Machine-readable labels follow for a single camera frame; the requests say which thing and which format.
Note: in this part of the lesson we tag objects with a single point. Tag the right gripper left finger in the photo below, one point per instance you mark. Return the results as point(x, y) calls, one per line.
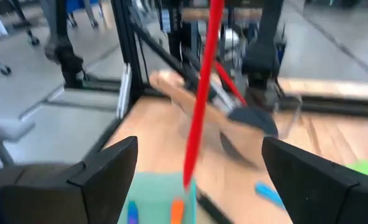
point(78, 199)

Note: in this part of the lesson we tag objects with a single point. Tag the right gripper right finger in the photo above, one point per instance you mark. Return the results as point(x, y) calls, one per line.
point(320, 193)

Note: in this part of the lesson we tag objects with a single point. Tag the green silicone utensil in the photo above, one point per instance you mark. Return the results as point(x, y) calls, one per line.
point(364, 168)

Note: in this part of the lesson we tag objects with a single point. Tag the black round spatula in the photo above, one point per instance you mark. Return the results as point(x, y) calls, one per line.
point(252, 119)

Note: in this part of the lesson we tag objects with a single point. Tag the rainbow iridescent knife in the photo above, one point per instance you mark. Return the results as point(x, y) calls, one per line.
point(133, 214)

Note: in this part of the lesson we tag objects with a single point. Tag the teal plastic tray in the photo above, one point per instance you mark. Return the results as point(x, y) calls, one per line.
point(156, 193)

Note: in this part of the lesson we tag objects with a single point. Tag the wooden spatula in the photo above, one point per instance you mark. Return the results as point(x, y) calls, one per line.
point(177, 90)

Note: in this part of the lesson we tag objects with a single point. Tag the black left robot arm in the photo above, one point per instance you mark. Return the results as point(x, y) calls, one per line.
point(269, 25)

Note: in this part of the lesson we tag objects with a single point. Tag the black aluminium table frame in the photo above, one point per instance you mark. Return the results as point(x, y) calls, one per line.
point(125, 46)

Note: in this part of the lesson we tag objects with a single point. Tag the black stand post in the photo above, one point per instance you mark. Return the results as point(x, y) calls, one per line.
point(67, 56)

